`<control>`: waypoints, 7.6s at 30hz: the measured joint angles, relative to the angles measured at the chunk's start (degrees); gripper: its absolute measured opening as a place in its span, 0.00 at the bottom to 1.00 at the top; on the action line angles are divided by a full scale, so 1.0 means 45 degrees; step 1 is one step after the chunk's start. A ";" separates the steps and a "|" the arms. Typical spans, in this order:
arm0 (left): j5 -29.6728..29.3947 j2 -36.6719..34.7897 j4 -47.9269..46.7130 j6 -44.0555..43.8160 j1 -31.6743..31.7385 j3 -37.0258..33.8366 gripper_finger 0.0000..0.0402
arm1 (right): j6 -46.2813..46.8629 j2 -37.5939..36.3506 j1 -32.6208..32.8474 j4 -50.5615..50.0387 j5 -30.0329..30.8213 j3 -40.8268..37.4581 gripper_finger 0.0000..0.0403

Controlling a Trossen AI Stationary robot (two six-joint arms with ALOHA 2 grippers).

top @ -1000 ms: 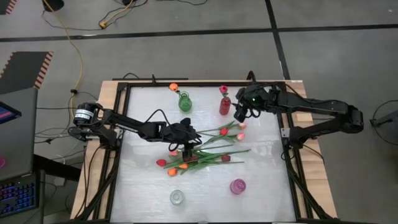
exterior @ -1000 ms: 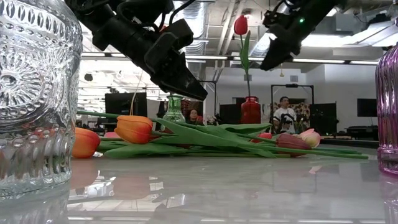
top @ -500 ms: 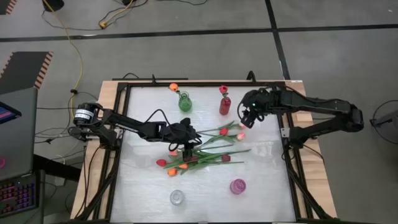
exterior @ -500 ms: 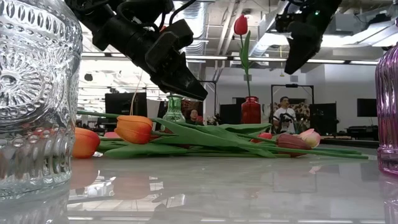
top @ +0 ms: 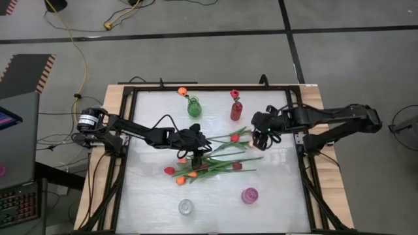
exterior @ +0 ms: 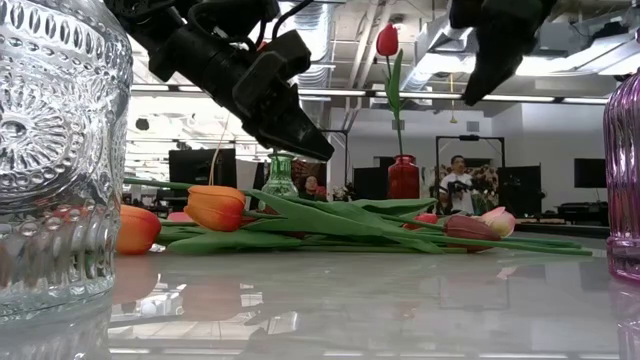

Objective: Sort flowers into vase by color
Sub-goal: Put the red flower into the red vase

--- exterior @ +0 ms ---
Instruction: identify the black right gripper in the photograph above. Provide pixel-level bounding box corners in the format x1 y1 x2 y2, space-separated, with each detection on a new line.
449 0 558 108

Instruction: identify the ceiling light strip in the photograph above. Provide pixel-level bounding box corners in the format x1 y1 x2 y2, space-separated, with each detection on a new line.
128 83 609 105

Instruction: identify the silver ventilation duct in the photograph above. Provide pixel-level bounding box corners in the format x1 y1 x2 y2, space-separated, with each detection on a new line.
292 0 334 131

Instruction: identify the person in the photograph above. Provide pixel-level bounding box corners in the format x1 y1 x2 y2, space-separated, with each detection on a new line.
438 154 476 215
301 174 326 201

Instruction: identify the black cabinet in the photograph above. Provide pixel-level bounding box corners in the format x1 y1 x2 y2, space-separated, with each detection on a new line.
497 164 543 216
352 166 396 201

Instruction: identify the black metal table frame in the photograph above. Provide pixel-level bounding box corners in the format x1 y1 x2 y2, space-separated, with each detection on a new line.
514 222 611 239

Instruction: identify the dark red artificial tulip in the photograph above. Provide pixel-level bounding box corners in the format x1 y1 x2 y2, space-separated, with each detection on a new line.
123 177 504 253
279 227 585 250

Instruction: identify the black wall screen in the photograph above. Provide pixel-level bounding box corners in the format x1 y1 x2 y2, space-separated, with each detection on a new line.
573 158 609 189

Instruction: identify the black metal frame rig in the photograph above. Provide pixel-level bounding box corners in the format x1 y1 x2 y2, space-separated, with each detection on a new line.
319 128 350 191
434 133 506 211

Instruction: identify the black monitor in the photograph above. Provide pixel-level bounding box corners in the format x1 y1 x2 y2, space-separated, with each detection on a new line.
168 148 238 189

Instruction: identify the red glass vase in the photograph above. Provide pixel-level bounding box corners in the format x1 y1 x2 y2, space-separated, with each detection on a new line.
387 153 421 201

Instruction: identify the floral patterned backdrop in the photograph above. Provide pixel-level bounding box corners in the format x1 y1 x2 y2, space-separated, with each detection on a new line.
437 163 500 211

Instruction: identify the clear embossed glass vase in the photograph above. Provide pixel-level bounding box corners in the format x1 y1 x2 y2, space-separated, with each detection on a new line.
0 0 135 324

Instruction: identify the green glass vase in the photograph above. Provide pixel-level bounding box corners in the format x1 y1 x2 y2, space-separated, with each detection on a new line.
257 152 301 201

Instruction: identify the pink ribbed glass vase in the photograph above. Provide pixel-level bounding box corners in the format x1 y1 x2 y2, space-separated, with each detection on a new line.
602 69 640 282

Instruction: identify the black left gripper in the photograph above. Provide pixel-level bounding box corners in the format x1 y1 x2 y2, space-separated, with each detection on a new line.
149 21 336 162

